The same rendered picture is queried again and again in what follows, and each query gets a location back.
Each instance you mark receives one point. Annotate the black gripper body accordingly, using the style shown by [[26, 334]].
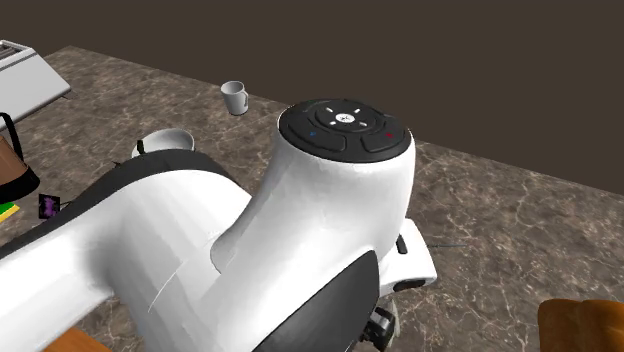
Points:
[[378, 327]]

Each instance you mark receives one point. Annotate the small black purple box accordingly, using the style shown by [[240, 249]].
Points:
[[49, 206]]

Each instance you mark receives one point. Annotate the grey metal toaster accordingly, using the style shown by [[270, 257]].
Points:
[[27, 85]]

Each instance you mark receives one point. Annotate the white mug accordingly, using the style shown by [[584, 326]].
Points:
[[235, 99]]

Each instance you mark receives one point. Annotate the orange wooden board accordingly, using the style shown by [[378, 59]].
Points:
[[78, 342]]

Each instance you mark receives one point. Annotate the white bowl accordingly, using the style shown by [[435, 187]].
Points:
[[168, 139]]

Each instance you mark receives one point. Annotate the brown leather lump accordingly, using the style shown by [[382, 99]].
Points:
[[582, 326]]

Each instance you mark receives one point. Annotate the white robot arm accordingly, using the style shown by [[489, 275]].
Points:
[[302, 209]]

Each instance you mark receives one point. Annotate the green yellow flat thing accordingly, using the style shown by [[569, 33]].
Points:
[[7, 211]]

